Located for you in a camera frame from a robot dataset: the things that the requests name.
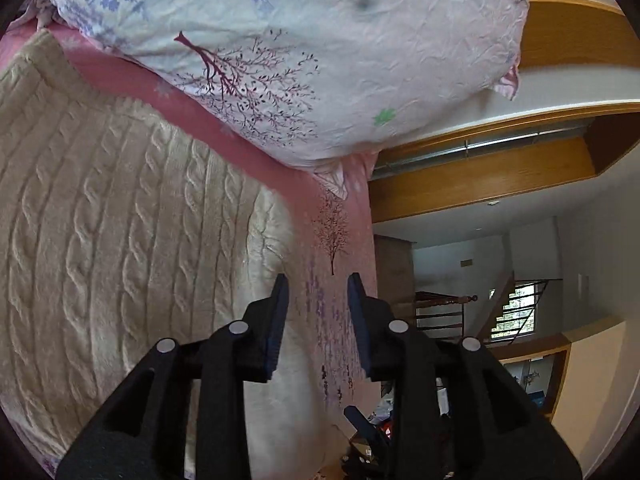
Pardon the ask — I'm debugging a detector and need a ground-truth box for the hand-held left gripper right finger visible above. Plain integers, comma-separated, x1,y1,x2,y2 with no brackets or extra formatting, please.
347,272,583,480

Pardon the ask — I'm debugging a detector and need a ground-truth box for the blue floral pillow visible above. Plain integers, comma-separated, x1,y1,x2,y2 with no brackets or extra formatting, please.
47,0,532,172

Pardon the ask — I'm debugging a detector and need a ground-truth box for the wooden stair railing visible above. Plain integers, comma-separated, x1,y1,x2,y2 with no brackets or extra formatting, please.
414,290,478,343

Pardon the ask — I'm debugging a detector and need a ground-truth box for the barred window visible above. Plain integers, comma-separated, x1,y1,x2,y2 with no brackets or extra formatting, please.
489,282,550,347

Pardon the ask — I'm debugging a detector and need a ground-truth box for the pink floral bed sheet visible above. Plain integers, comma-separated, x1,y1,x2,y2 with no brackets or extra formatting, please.
0,15,382,461

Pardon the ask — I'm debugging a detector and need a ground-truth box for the beige cable knit sweater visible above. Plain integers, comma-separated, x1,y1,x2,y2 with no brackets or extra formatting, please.
0,30,346,480

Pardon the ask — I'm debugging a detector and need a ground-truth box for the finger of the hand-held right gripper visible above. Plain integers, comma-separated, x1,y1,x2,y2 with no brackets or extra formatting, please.
344,405,392,461

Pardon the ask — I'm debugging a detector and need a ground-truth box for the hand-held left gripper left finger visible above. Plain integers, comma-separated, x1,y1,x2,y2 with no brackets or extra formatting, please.
55,273,291,480

